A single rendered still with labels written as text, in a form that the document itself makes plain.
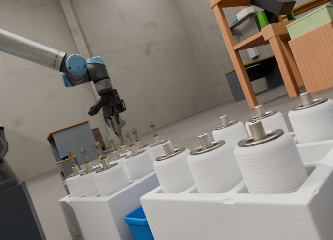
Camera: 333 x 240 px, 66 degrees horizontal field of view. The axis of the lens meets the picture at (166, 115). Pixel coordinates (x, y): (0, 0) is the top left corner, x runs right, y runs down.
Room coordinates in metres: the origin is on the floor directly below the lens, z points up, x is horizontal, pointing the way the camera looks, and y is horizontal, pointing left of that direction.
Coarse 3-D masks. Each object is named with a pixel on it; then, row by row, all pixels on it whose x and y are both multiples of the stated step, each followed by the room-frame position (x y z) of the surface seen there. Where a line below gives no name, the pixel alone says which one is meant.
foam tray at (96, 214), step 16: (128, 192) 0.75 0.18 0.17; (144, 192) 0.79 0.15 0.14; (64, 208) 0.95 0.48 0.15; (80, 208) 0.84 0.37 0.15; (96, 208) 0.76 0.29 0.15; (112, 208) 0.71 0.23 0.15; (128, 208) 0.74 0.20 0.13; (80, 224) 0.88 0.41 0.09; (96, 224) 0.79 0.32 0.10; (112, 224) 0.71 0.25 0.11
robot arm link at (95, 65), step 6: (90, 60) 1.12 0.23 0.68; (96, 60) 1.12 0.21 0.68; (102, 60) 1.14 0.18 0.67; (90, 66) 1.11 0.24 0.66; (96, 66) 1.12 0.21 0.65; (102, 66) 1.13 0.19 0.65; (90, 72) 1.11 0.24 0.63; (96, 72) 1.12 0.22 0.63; (102, 72) 1.12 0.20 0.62; (96, 78) 1.12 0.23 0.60; (102, 78) 1.12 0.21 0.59; (108, 78) 1.14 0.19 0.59
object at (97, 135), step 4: (96, 128) 7.73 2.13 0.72; (92, 132) 7.63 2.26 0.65; (96, 132) 7.70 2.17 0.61; (96, 136) 7.67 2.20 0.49; (100, 136) 7.75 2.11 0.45; (96, 140) 7.65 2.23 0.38; (100, 140) 7.72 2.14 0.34; (100, 144) 7.69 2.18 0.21; (104, 144) 7.76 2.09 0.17; (104, 148) 7.84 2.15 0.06
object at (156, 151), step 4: (168, 140) 0.97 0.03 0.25; (160, 144) 0.93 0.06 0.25; (148, 148) 0.96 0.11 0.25; (152, 148) 0.94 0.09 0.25; (156, 148) 0.93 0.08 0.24; (160, 148) 0.93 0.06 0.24; (152, 152) 0.94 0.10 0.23; (156, 152) 0.93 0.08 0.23; (160, 152) 0.93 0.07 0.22; (164, 152) 0.93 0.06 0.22; (152, 156) 0.94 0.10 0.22; (156, 156) 0.93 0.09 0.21; (152, 160) 0.95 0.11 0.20
